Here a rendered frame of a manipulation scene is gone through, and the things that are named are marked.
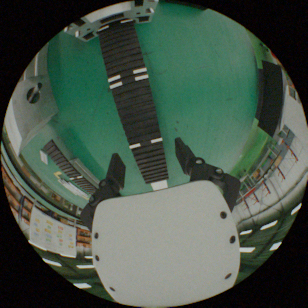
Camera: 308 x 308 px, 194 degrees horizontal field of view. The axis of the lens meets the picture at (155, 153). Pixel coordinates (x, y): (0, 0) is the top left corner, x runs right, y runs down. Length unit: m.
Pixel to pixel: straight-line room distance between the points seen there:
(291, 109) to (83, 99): 0.53
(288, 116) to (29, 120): 0.58
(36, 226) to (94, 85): 2.90
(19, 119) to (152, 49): 0.20
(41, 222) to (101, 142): 2.86
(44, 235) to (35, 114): 2.93
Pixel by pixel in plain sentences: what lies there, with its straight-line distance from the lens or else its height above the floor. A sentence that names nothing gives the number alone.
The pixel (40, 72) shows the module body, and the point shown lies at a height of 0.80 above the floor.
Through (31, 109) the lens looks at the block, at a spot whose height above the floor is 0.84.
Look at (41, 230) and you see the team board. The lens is 2.99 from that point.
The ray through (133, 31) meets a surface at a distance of 0.17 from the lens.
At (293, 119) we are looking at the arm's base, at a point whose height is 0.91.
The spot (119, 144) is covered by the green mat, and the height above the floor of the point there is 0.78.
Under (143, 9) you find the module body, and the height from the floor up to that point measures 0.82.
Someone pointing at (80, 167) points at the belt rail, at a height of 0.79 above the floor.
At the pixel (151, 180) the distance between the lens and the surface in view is 0.18.
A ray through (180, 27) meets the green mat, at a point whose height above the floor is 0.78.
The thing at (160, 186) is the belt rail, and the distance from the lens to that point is 0.25.
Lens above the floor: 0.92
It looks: 49 degrees down
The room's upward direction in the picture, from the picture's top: 167 degrees clockwise
